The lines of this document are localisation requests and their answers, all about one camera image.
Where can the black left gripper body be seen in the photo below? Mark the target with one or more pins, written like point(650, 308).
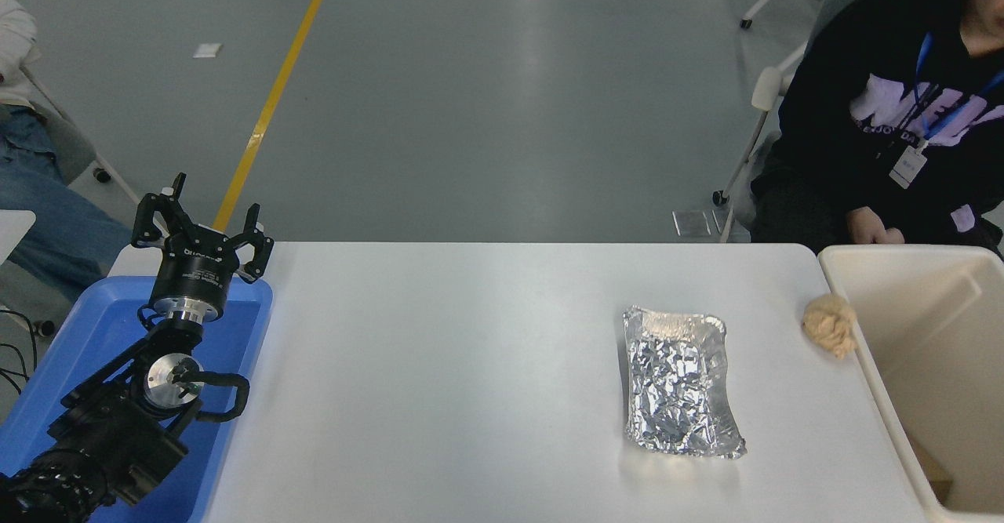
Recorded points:
point(194, 272)

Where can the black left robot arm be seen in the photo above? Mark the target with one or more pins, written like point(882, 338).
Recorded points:
point(118, 437)

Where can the person's hand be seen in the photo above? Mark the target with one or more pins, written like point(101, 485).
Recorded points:
point(872, 229)

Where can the blue plastic tray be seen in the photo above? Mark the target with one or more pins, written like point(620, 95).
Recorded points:
point(94, 327)

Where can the white side table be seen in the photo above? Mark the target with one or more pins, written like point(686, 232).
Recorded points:
point(14, 229)

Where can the small white floor plate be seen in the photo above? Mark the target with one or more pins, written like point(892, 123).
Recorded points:
point(207, 50)

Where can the metal floor plate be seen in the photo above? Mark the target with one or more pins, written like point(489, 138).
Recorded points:
point(691, 224)

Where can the crumpled foil tray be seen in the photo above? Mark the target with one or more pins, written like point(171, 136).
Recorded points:
point(674, 382)

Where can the white framed office chair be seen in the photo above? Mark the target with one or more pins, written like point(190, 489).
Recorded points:
point(767, 92)

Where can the crumpled tan paper ball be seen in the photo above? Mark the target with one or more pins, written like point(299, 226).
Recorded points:
point(830, 323)

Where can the large pale bin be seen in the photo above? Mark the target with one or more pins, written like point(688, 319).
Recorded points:
point(941, 335)

